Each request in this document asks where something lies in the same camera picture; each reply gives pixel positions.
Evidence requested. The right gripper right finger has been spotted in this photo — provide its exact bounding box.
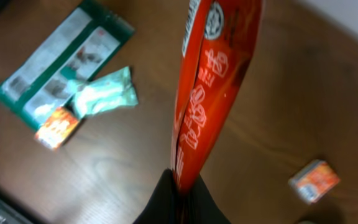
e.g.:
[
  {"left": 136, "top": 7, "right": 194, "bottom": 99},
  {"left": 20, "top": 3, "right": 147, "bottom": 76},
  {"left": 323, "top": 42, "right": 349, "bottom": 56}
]
[{"left": 188, "top": 175, "right": 231, "bottom": 224}]

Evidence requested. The red white packet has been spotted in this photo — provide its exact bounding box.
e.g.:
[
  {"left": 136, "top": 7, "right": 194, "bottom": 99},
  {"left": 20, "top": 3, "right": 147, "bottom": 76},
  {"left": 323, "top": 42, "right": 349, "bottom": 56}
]
[{"left": 171, "top": 0, "right": 264, "bottom": 195}]

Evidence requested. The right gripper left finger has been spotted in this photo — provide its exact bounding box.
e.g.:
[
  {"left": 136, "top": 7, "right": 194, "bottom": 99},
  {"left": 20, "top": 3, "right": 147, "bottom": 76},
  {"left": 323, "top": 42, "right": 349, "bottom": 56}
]
[{"left": 134, "top": 169, "right": 176, "bottom": 224}]

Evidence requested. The teal white snack pouch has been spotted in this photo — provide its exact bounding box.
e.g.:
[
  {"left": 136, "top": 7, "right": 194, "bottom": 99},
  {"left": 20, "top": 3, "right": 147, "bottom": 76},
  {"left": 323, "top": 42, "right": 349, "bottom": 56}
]
[{"left": 68, "top": 67, "right": 139, "bottom": 119}]

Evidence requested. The orange juice carton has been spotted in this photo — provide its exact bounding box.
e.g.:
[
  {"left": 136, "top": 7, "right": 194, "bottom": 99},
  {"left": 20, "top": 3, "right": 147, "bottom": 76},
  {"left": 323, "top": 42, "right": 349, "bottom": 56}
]
[
  {"left": 34, "top": 107, "right": 81, "bottom": 151},
  {"left": 288, "top": 159, "right": 341, "bottom": 204}
]

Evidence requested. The green sponge pack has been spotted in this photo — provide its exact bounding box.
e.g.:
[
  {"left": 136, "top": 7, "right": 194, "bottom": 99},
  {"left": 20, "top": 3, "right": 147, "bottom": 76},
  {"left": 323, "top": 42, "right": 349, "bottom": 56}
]
[{"left": 0, "top": 1, "right": 134, "bottom": 130}]

